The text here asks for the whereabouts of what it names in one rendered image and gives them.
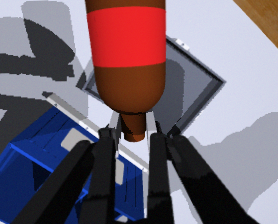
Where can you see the dark grey tray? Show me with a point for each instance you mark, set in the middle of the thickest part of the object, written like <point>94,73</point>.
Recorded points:
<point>189,88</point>

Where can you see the blue divided crate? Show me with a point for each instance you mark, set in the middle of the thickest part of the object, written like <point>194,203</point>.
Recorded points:
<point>46,142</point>

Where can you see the brown bottle with red label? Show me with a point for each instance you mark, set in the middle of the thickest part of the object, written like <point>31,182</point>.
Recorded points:
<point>128,47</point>

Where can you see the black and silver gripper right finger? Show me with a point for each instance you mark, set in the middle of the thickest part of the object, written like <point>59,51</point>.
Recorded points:
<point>212,200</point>

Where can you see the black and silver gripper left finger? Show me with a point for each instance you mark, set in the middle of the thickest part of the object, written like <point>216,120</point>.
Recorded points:
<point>54,200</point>

